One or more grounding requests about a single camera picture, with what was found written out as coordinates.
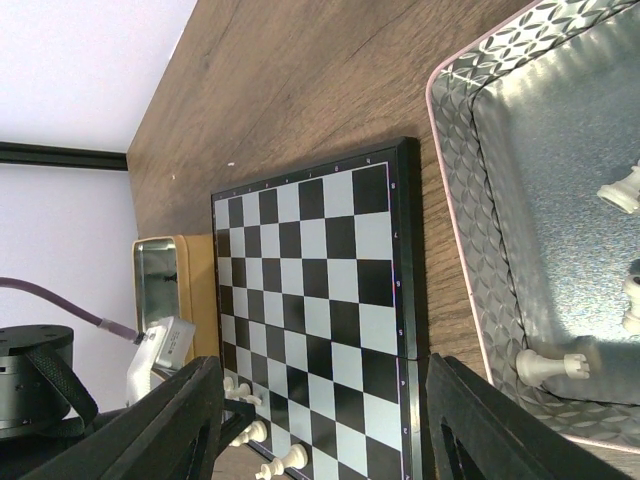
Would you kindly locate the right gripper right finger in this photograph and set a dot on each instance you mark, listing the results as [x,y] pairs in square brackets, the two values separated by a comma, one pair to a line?
[478,433]

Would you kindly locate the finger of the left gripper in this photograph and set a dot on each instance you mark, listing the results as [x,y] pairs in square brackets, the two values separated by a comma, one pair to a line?
[237,416]

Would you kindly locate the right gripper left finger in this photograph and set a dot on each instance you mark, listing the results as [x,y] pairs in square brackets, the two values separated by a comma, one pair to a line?
[172,433]

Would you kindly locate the white knight piece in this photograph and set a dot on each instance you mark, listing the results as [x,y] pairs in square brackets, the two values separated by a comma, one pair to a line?
[256,431]

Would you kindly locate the white pawn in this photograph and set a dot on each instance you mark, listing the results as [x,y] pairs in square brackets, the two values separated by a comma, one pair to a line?
[623,194]
[243,392]
[631,319]
[229,388]

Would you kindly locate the white bishop piece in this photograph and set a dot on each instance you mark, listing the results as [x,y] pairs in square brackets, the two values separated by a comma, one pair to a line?
[296,458]

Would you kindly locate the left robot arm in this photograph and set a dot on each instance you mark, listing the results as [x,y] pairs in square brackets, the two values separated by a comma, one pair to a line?
[51,427]

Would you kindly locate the white rook lying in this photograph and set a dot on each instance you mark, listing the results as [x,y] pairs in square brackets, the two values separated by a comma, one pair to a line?
[534,369]

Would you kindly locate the yellow tin tray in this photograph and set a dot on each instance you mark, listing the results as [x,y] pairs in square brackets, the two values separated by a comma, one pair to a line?
[193,298]

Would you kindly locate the black pawn in tray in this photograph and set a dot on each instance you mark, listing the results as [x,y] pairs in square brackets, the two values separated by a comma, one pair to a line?
[170,278]

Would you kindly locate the black and silver chessboard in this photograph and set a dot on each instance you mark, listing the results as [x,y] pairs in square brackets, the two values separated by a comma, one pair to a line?
[322,306]

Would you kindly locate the white pawn lying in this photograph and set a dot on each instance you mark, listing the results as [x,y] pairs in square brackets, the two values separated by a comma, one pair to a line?
[631,319]

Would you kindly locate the white pawn in tray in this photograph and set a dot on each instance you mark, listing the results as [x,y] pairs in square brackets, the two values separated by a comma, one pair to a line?
[623,194]

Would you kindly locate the pink tin tray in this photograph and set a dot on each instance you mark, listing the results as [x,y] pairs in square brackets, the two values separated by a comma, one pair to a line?
[529,121]

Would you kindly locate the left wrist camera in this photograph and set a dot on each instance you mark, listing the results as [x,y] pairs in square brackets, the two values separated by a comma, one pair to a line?
[163,350]

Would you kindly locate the left black frame post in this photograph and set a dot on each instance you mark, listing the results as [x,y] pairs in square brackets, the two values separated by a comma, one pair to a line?
[50,156]

